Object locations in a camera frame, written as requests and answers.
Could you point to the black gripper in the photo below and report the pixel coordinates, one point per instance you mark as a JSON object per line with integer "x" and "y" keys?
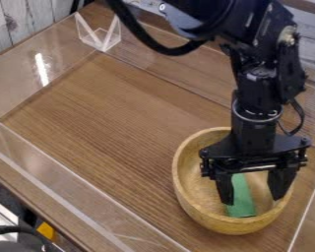
{"x": 254, "y": 148}

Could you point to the green rectangular block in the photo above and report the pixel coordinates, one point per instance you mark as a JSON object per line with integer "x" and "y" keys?
{"x": 243, "y": 206}

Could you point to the brown wooden bowl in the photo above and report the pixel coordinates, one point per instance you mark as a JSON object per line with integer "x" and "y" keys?
{"x": 197, "y": 195}

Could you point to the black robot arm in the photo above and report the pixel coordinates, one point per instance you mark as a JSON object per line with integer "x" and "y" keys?
{"x": 262, "y": 44}

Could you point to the yellow and grey device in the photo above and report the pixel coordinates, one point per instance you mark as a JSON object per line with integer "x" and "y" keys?
{"x": 53, "y": 236}

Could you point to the clear acrylic barrier wall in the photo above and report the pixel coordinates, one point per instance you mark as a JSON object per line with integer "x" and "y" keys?
{"x": 85, "y": 214}

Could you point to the clear acrylic corner bracket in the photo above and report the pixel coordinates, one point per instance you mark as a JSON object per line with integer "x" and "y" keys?
{"x": 101, "y": 39}

